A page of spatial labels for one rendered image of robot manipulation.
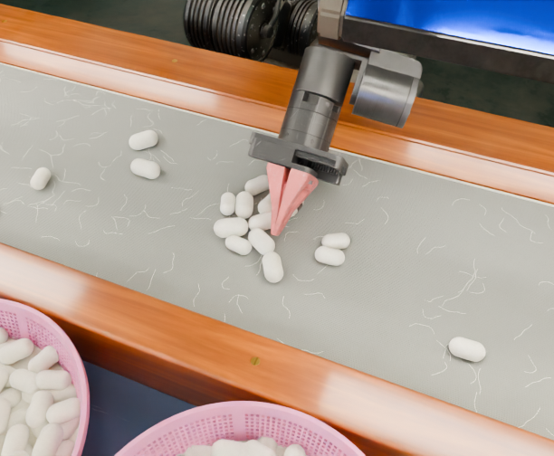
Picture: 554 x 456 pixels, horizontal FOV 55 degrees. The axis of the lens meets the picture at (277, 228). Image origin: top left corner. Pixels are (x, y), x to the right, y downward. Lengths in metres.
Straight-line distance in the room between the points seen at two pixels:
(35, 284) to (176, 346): 0.16
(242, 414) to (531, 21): 0.36
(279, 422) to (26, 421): 0.22
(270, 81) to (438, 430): 0.51
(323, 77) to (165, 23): 2.03
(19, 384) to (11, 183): 0.28
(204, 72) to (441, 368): 0.52
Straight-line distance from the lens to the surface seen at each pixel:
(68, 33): 0.95
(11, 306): 0.57
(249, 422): 0.48
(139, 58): 0.86
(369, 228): 0.62
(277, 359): 0.49
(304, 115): 0.56
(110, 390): 0.60
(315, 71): 0.57
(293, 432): 0.48
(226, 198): 0.62
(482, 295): 0.59
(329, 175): 0.59
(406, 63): 0.59
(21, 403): 0.57
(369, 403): 0.48
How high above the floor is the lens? 1.20
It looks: 50 degrees down
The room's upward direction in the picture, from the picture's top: straight up
